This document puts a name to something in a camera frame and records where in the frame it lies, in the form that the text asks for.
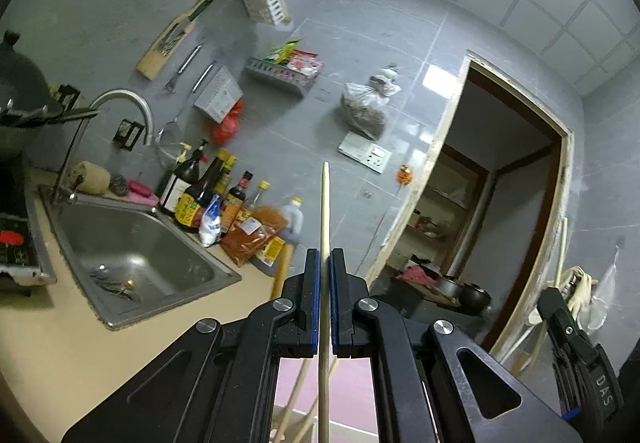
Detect wooden door frame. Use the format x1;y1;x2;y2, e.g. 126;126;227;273
364;50;574;370

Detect steel sink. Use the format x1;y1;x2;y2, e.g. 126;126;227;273
37;182;244;330

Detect yellow cap sauce bottle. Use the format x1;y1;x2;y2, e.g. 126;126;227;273
215;154;239;195

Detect silver cooking pot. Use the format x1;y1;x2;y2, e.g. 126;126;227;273
437;275;464;300

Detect grey wall rack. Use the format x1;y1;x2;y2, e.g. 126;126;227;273
244;55;322;97

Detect red white packets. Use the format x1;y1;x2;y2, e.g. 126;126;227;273
284;48;324;80

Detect dark cooking pot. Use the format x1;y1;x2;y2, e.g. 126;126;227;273
459;281;493;314

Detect pink cloth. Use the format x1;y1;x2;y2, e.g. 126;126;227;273
394;265;439;287

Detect clear plastic bag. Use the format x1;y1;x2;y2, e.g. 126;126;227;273
589;242;622;325

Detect wooden knife board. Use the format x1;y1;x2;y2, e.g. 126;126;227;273
135;0;229;82

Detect white blue bag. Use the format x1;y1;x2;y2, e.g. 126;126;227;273
198;195;224;249

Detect clear glass bottle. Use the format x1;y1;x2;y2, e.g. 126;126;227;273
249;180;271;210

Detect red cap sauce bottle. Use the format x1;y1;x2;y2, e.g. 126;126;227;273
222;170;254;235

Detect beige loofah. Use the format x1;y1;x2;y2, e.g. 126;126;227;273
74;162;111;196

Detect white gloves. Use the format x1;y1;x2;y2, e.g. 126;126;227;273
559;265;609;330

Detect brown pump bottle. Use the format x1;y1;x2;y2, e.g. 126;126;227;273
159;142;204;217

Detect black wall socket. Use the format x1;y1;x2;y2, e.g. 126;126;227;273
113;119;141;147
49;84;82;112

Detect green yellow packet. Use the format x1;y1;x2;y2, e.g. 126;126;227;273
263;38;304;65

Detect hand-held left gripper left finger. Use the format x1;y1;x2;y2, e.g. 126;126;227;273
59;248;321;443

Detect plastic bag of dried goods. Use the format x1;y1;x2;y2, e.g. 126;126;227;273
341;65;402;141

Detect metal faucet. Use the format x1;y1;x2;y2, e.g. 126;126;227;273
51;89;154;205

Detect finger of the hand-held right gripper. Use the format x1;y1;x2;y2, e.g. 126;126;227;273
538;287;597;420

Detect red plastic bag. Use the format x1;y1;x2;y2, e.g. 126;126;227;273
210;98;245;147

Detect light wooden chopstick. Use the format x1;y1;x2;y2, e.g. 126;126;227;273
317;162;332;443
292;357;340;443
272;357;313;443

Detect hanging metal peeler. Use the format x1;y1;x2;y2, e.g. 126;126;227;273
164;42;206;95

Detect large plastic jug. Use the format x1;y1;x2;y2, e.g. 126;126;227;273
279;196;306;245

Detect black wok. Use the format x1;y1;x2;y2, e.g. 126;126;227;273
0;30;102;165

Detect orange spice packet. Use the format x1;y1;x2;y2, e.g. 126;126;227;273
219;205;289;267

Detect dark sauce bottle yellow label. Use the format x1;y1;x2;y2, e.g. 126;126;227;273
174;154;224;230

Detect pink sponge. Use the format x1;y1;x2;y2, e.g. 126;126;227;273
127;179;161;204

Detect wooden shelf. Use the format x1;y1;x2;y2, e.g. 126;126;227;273
406;187;472;245

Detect long wooden stick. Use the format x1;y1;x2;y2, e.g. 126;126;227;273
554;217;569;285

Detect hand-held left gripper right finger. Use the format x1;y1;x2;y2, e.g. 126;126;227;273
329;248;587;443

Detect brown wooden utensil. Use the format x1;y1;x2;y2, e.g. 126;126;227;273
270;243;296;300

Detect white switch panel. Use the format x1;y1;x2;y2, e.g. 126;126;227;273
337;132;393;174

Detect white wall box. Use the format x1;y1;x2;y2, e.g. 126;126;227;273
193;65;244;122

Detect metal strainer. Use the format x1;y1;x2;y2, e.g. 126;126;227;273
155;62;219;170

